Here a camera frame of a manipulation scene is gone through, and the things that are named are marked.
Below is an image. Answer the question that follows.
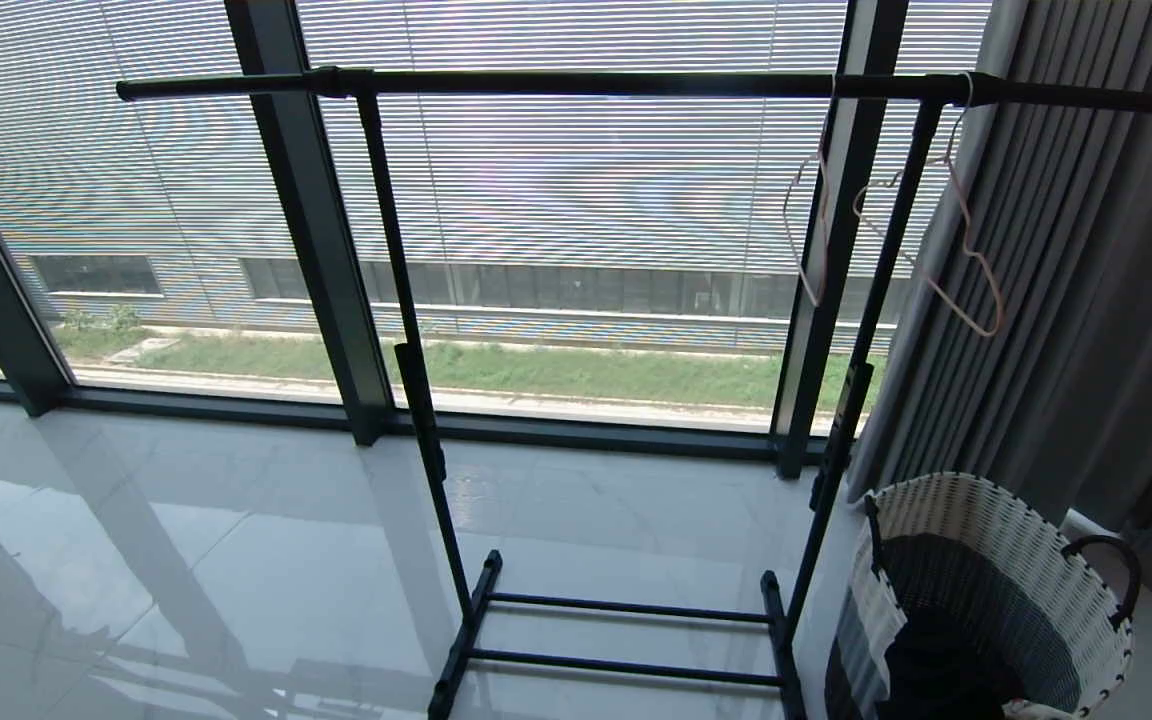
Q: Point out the brown curtain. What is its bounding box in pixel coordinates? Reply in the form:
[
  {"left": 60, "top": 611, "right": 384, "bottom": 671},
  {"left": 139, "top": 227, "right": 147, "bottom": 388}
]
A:
[{"left": 844, "top": 0, "right": 1152, "bottom": 533}]

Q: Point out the black garment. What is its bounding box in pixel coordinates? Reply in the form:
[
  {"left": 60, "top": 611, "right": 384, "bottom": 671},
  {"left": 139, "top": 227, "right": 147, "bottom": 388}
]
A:
[{"left": 884, "top": 608, "right": 1029, "bottom": 720}]

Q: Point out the window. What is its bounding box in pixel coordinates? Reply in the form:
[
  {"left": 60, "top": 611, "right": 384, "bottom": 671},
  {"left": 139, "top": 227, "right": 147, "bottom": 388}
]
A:
[{"left": 0, "top": 0, "right": 997, "bottom": 479}]

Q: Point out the white laundry basket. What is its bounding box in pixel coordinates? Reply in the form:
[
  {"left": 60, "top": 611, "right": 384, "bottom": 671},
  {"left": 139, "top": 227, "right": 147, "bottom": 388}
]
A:
[{"left": 824, "top": 472, "right": 1143, "bottom": 720}]

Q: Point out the black clothes rack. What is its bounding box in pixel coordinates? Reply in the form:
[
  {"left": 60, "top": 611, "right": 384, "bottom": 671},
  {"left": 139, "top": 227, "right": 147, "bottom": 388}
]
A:
[{"left": 116, "top": 66, "right": 1152, "bottom": 720}]

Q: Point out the pink clothes hanger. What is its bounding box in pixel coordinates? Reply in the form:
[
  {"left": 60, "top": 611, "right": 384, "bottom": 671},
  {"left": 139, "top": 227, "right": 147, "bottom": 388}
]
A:
[
  {"left": 782, "top": 74, "right": 839, "bottom": 308},
  {"left": 852, "top": 72, "right": 1006, "bottom": 339}
]

